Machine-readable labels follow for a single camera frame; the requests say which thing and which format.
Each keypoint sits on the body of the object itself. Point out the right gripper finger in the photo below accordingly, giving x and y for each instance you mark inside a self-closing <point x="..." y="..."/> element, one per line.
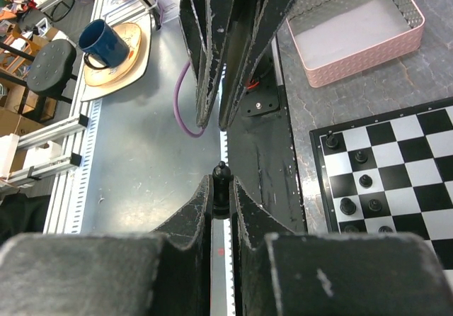
<point x="279" y="272"/>
<point x="163" y="272"/>

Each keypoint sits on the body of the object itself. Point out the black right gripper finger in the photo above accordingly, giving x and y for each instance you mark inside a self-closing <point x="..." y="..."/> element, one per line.
<point x="205" y="29"/>
<point x="257" y="25"/>

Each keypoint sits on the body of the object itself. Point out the black piece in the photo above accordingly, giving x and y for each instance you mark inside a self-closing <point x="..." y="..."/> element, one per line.
<point x="350" y="228"/>
<point x="347" y="206"/>

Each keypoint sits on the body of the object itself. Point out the black pawn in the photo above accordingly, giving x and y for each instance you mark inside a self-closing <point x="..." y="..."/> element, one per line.
<point x="361" y="157"/>
<point x="221" y="179"/>
<point x="365" y="181"/>
<point x="375" y="205"/>

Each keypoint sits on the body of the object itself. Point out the black pawn edge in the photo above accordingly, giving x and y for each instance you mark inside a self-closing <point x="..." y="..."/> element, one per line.
<point x="385" y="229"/>

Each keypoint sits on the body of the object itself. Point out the black rook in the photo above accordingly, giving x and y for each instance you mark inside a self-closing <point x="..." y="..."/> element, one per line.
<point x="331" y="141"/>

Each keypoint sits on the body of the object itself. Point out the black white chess board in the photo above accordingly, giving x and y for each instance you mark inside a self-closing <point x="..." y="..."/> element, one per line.
<point x="410" y="162"/>

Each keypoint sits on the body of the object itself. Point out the beige plate outside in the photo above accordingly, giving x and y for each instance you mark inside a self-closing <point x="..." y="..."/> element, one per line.
<point x="101" y="83"/>

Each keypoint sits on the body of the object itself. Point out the pink metal tray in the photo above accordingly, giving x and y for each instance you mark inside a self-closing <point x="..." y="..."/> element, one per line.
<point x="336" y="39"/>

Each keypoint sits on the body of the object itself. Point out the navy blue mug outside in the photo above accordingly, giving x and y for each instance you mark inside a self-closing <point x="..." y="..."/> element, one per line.
<point x="103" y="48"/>

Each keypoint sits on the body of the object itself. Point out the black round stool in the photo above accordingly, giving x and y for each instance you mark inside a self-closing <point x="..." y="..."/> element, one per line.
<point x="36" y="95"/>

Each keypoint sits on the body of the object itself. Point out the white cable duct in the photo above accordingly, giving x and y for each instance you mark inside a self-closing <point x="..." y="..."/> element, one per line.
<point x="222" y="269"/>

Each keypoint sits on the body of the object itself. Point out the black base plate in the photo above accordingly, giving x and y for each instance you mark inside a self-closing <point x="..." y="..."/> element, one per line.
<point x="260" y="146"/>

